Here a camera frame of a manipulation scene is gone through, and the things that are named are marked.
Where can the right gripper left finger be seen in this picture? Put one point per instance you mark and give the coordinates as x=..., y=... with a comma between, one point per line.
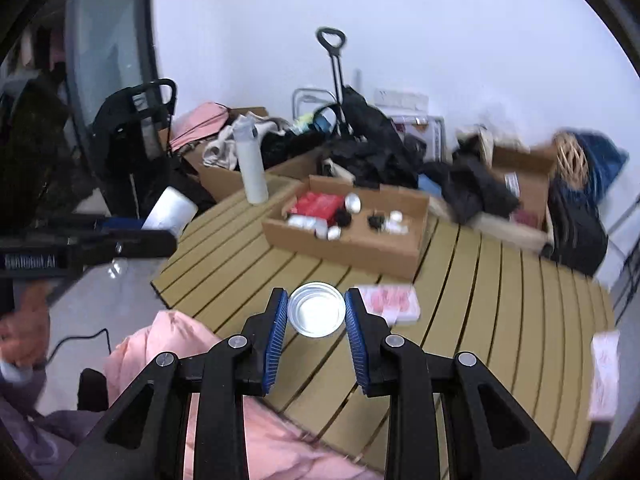
x=143, y=435

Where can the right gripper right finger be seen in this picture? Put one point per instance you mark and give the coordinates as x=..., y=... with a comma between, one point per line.
x=490, y=436

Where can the round white tin jar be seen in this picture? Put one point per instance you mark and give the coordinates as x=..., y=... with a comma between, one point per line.
x=316, y=310

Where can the white cotton swab pack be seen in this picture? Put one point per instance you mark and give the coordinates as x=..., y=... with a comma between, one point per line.
x=313, y=224

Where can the person's left hand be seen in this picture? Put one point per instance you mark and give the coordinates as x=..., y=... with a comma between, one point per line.
x=25, y=333

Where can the pink packet table edge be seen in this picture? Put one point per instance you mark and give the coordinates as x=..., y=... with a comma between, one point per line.
x=605, y=382

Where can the pink white flat packet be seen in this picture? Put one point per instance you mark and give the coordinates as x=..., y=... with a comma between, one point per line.
x=397, y=304

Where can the cardboard box behind table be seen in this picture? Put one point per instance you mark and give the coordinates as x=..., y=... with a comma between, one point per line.
x=205, y=141

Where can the pink bag left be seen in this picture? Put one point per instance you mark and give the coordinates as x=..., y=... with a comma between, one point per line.
x=204, y=121

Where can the beige cloth bag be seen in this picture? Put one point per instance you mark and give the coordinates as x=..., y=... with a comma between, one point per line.
x=519, y=235

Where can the black backpack right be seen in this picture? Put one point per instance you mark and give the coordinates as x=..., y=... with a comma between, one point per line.
x=579, y=239

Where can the white tall thermos bottle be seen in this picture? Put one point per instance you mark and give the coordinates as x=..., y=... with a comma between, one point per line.
x=250, y=160

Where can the open cardboard tray box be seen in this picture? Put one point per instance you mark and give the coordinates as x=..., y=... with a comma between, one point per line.
x=359, y=245

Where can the small white jar in box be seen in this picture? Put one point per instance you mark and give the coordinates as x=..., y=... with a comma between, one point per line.
x=396, y=216

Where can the small white cap bottle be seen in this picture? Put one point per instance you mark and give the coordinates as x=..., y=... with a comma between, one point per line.
x=334, y=233

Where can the black fuzzy ball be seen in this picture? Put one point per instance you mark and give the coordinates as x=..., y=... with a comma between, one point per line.
x=342, y=218

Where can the red flat box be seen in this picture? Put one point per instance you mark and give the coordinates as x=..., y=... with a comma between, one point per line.
x=317, y=205

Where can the small silver round tin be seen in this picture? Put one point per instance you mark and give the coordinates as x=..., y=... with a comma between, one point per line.
x=353, y=203

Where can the brown cardboard box right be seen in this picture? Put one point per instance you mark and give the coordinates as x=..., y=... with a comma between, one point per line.
x=527, y=176

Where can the blue bag with basket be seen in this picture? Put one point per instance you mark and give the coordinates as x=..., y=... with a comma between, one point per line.
x=587, y=164

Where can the white printed product box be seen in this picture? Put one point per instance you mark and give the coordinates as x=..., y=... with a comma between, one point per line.
x=430, y=130

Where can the black clothes pile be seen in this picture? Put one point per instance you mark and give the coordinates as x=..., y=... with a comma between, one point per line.
x=374, y=154

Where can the trolley handle black metal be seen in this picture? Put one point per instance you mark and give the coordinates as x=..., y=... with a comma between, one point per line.
x=333, y=41

